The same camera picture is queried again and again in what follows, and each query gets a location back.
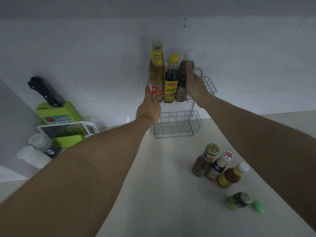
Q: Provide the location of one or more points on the person's left hand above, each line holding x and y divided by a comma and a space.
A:
147, 109

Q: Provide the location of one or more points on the person's right hand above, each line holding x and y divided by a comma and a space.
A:
196, 88

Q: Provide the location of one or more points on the person's right thumb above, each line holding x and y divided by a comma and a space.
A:
189, 70

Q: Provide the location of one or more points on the person's left thumb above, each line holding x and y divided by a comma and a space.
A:
156, 98

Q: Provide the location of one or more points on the brown sauce bottle white cap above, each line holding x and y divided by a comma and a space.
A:
182, 82

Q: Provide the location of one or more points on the tall tan sauce bottle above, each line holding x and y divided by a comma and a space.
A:
157, 71

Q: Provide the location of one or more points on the person's right forearm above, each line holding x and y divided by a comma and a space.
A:
266, 145

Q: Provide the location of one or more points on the person's left forearm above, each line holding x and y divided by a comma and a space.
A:
74, 180

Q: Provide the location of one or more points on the dark sauce bottle yellow cap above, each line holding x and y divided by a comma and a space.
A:
171, 81

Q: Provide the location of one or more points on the red sauce bottle gold lid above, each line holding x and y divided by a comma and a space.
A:
203, 162

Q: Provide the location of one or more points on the green cutting board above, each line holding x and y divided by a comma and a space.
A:
71, 109

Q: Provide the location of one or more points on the dark bottle red white cap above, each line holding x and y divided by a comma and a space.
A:
218, 166

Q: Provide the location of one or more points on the white grater with green tray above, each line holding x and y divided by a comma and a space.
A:
64, 130

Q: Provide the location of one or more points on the orange sauce bottle yellow label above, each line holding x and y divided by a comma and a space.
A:
230, 176

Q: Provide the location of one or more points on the dark bottle with white cap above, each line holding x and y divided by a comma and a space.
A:
40, 143

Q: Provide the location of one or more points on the green bottle with green cap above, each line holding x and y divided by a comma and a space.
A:
238, 201

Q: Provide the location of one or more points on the white plastic bottle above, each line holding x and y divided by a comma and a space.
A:
32, 156

